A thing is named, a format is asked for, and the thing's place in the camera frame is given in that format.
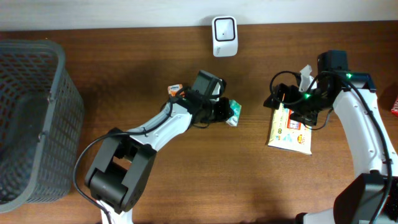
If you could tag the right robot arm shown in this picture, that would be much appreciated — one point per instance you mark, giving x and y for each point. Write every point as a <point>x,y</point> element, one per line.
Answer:
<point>372,196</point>

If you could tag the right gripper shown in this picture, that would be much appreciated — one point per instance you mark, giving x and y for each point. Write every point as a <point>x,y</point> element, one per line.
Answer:
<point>288,104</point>

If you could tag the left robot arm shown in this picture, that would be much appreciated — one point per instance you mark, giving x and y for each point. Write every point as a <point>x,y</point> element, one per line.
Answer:
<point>120,170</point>

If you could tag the red snack bag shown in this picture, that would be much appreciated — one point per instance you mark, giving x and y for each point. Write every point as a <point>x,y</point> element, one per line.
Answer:
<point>394,109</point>

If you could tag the grey plastic mesh basket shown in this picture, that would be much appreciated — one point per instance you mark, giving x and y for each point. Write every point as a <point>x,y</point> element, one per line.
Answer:
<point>42,115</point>

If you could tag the orange Kleenex tissue pack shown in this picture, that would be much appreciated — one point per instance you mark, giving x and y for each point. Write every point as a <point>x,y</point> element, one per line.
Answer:
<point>173,89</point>

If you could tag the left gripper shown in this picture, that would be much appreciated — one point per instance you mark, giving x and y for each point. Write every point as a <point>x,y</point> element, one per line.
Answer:
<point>222,107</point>

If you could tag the green tissue pack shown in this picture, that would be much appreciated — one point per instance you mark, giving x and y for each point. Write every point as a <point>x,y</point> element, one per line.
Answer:
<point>236,108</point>

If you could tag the yellow wet wipes pack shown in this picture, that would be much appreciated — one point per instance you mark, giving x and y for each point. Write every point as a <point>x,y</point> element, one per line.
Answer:
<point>288,134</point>

